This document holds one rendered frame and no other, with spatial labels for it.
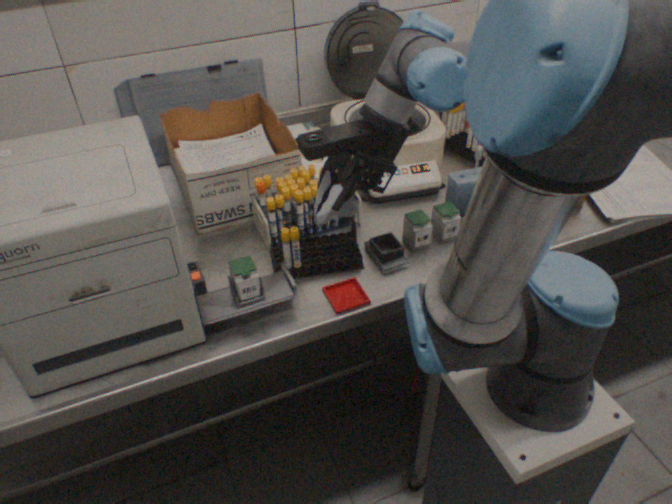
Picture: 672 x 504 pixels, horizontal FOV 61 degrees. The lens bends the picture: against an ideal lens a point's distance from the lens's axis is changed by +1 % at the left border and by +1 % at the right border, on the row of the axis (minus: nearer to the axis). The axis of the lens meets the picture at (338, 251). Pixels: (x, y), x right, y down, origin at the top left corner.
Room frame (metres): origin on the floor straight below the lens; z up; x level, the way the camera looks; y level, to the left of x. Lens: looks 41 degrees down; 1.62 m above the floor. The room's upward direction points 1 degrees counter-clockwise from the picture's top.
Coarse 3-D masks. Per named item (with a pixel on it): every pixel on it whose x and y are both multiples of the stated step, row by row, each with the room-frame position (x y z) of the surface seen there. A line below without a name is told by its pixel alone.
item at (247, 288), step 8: (256, 272) 0.70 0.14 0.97; (232, 280) 0.71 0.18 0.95; (240, 280) 0.68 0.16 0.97; (248, 280) 0.69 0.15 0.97; (256, 280) 0.69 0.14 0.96; (240, 288) 0.68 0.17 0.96; (248, 288) 0.68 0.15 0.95; (256, 288) 0.69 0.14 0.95; (240, 296) 0.68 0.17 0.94; (248, 296) 0.68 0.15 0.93; (256, 296) 0.69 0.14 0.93
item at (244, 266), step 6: (240, 258) 0.73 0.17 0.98; (246, 258) 0.73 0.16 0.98; (234, 264) 0.71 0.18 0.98; (240, 264) 0.71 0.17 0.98; (246, 264) 0.71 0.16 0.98; (252, 264) 0.71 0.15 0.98; (234, 270) 0.70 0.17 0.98; (240, 270) 0.70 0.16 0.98; (246, 270) 0.70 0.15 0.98; (252, 270) 0.70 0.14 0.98
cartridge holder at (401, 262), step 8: (376, 240) 0.86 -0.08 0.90; (384, 240) 0.87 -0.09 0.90; (392, 240) 0.87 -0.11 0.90; (368, 248) 0.86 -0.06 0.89; (376, 248) 0.83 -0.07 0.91; (384, 248) 0.85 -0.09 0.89; (392, 248) 0.85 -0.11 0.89; (400, 248) 0.83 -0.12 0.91; (376, 256) 0.83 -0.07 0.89; (384, 256) 0.81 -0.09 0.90; (392, 256) 0.82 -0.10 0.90; (400, 256) 0.83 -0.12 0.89; (384, 264) 0.81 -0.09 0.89; (392, 264) 0.81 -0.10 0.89; (400, 264) 0.81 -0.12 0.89; (408, 264) 0.81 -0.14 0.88; (384, 272) 0.79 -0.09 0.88
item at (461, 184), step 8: (480, 168) 1.00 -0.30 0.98; (456, 176) 0.97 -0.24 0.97; (464, 176) 0.97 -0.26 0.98; (472, 176) 0.97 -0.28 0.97; (448, 184) 0.98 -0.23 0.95; (456, 184) 0.95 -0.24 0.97; (464, 184) 0.95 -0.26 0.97; (472, 184) 0.96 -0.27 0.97; (448, 192) 0.98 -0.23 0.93; (456, 192) 0.95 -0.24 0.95; (464, 192) 0.95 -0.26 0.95; (472, 192) 0.96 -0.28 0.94; (448, 200) 0.97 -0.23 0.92; (456, 200) 0.95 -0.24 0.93; (464, 200) 0.96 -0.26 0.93; (464, 208) 0.96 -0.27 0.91
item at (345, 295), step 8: (344, 280) 0.77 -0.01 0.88; (352, 280) 0.77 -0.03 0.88; (328, 288) 0.75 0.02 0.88; (336, 288) 0.76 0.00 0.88; (344, 288) 0.75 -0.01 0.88; (352, 288) 0.75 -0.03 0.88; (360, 288) 0.75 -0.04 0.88; (328, 296) 0.73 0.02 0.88; (336, 296) 0.73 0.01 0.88; (344, 296) 0.73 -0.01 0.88; (352, 296) 0.73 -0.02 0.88; (360, 296) 0.73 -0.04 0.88; (368, 296) 0.73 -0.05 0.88; (336, 304) 0.71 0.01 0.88; (344, 304) 0.71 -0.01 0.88; (352, 304) 0.71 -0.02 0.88; (360, 304) 0.71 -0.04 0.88; (336, 312) 0.69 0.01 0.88
